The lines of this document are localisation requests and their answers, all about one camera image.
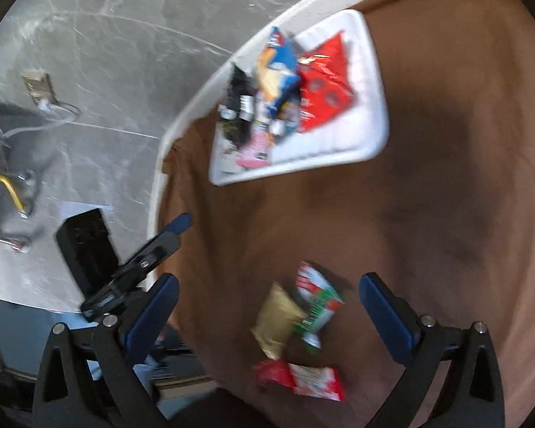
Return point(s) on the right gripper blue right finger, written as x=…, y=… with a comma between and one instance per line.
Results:
x=393, y=318

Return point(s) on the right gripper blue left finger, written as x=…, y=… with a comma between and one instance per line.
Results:
x=143, y=320

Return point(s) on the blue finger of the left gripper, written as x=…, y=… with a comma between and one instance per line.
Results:
x=179, y=224

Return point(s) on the green white seaweed snack packet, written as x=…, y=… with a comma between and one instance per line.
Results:
x=321, y=301

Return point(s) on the red white fruit snack packet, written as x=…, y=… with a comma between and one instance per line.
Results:
x=315, y=382

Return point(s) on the gold snack packet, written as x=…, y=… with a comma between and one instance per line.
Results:
x=276, y=322

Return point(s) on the pink snack packet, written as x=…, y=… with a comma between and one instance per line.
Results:
x=255, y=154

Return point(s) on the black snack packet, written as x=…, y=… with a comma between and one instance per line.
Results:
x=237, y=112

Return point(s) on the brown tablecloth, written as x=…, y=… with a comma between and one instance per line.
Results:
x=445, y=215

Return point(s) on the blue yellow snack bag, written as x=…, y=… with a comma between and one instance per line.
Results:
x=276, y=71

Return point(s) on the large red snack bag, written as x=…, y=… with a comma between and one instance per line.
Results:
x=325, y=89

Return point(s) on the white plastic tray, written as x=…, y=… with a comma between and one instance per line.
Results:
x=357, y=134

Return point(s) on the gold wall socket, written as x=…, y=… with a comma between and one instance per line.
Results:
x=39, y=86

